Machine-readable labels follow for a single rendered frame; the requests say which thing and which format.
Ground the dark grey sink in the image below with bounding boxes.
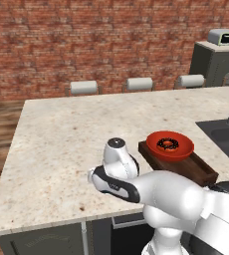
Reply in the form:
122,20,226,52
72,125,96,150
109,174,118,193
195,119,229,172

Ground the chocolate sprinkled donut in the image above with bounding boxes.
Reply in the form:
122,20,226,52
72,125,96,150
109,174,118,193
156,137,180,153

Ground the grey cupboard door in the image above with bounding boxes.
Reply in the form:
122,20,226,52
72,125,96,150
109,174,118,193
0,221,88,255

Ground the dark wooden tray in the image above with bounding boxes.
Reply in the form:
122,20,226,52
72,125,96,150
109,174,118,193
137,140,220,187

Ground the grey dishwasher handle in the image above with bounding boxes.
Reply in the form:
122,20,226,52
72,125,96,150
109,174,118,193
112,213,147,230

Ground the red bowl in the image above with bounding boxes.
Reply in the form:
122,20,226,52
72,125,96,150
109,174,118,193
145,130,195,163

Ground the black dishwasher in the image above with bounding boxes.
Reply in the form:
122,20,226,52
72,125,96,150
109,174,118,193
111,212,155,255

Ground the white toaster oven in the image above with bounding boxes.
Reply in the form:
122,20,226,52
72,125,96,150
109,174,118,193
207,28,229,47

